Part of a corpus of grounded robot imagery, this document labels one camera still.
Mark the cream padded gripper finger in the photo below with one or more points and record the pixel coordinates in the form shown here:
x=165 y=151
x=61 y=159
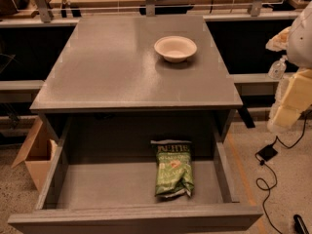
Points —
x=285 y=117
x=297 y=90

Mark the green jalapeno chip bag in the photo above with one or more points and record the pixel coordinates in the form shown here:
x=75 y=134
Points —
x=174 y=175

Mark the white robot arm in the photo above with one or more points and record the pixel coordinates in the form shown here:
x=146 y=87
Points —
x=299 y=53

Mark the grey cabinet counter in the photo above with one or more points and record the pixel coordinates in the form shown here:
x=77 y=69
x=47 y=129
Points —
x=109 y=63

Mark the open grey top drawer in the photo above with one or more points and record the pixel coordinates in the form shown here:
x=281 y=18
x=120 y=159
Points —
x=102 y=181

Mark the clear sanitizer pump bottle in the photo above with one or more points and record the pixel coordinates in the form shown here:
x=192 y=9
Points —
x=278 y=68

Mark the black power adapter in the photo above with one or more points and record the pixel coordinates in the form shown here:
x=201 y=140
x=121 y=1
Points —
x=267 y=153

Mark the crumpled cream padding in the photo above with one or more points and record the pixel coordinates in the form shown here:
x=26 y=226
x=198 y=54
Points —
x=279 y=42

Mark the black object on floor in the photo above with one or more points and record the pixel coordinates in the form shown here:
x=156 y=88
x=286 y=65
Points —
x=299 y=225

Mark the white paper bowl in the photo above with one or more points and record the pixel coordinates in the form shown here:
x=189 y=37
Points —
x=175 y=49

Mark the cardboard box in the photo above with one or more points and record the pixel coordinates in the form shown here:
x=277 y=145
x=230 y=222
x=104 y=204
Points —
x=37 y=153

